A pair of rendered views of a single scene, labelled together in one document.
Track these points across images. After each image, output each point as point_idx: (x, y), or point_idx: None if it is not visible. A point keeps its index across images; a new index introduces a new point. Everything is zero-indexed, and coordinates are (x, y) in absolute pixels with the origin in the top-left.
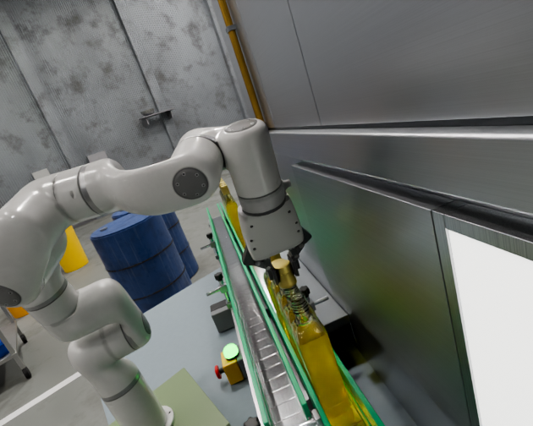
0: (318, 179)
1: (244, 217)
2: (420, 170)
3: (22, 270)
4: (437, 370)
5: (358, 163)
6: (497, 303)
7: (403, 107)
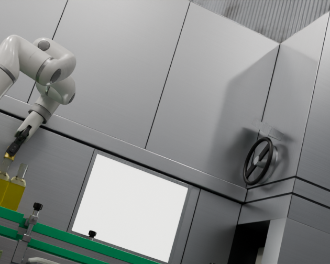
0: (18, 122)
1: (42, 117)
2: (94, 139)
3: (64, 77)
4: (62, 205)
5: (61, 128)
6: (103, 172)
7: (87, 122)
